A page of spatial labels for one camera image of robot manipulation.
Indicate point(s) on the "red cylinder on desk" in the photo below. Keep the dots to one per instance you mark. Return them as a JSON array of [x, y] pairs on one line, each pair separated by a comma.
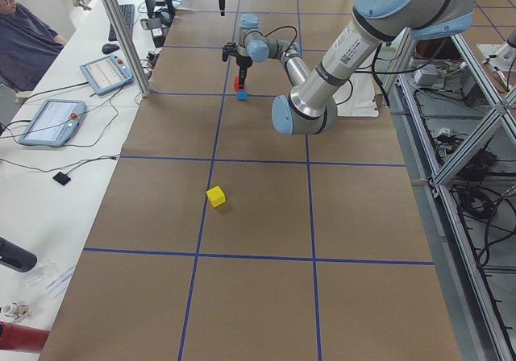
[[20, 338]]

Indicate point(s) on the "black keyboard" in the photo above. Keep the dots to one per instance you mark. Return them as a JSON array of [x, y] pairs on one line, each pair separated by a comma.
[[128, 14]]

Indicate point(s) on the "black computer mouse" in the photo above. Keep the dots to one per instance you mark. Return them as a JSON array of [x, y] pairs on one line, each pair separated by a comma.
[[109, 48]]

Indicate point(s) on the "near teach pendant tablet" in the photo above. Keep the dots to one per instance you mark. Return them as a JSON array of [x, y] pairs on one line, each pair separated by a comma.
[[55, 122]]

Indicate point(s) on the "teach pendant tablet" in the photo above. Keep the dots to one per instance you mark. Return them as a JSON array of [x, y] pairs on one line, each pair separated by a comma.
[[55, 122], [107, 74]]

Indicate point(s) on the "yellow wooden block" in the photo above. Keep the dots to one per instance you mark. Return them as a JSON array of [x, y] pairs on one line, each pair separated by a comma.
[[216, 196]]

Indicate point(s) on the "black power adapter box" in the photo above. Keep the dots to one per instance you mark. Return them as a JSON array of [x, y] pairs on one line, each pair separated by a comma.
[[156, 29]]

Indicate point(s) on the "aluminium truss frame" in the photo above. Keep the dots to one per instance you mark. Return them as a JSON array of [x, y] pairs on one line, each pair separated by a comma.
[[460, 100]]

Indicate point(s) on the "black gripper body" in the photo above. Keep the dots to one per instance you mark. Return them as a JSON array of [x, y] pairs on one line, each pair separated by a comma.
[[242, 61]]

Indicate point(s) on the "black cylinder on desk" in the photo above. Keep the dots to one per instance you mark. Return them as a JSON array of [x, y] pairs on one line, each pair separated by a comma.
[[16, 258]]

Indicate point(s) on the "small black square pad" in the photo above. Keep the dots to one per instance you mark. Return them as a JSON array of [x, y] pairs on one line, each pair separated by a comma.
[[61, 178]]

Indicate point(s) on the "blue wooden block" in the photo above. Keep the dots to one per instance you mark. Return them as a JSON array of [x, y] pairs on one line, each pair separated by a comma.
[[241, 95]]

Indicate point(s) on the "seated person in navy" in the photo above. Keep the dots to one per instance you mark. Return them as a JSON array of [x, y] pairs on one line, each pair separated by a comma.
[[28, 46]]

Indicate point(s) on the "far teach pendant tablet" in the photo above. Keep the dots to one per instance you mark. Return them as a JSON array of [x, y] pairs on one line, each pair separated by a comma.
[[107, 74]]

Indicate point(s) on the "red wooden block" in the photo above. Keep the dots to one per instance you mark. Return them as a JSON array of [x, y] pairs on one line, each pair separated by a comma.
[[236, 84]]

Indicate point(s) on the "aluminium frame post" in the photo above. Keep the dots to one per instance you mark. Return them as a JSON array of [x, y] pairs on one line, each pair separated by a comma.
[[129, 49]]

